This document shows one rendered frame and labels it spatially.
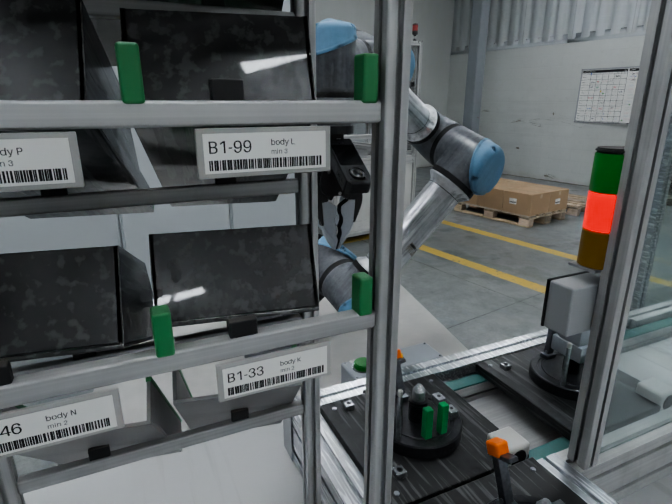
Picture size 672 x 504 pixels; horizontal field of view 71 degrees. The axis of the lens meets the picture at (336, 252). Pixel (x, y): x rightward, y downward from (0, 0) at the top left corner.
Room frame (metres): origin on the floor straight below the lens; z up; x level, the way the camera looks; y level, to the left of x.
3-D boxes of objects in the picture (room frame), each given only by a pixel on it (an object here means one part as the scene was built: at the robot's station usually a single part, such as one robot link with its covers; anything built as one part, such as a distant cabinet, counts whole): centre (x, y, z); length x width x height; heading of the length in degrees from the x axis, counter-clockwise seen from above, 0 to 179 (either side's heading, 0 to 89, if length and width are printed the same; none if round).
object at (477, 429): (0.63, -0.13, 1.01); 0.24 x 0.24 x 0.13; 25
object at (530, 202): (6.22, -2.33, 0.20); 1.20 x 0.80 x 0.41; 34
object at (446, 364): (0.88, -0.32, 0.91); 0.89 x 0.06 x 0.11; 115
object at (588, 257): (0.60, -0.35, 1.28); 0.05 x 0.05 x 0.05
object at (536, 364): (0.77, -0.44, 0.98); 0.14 x 0.14 x 0.02
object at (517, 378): (0.77, -0.44, 0.96); 0.24 x 0.24 x 0.02; 25
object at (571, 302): (0.60, -0.35, 1.29); 0.12 x 0.05 x 0.25; 115
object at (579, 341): (0.76, -0.44, 1.06); 0.08 x 0.04 x 0.07; 25
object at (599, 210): (0.60, -0.35, 1.33); 0.05 x 0.05 x 0.05
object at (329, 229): (0.80, 0.02, 1.27); 0.06 x 0.03 x 0.09; 25
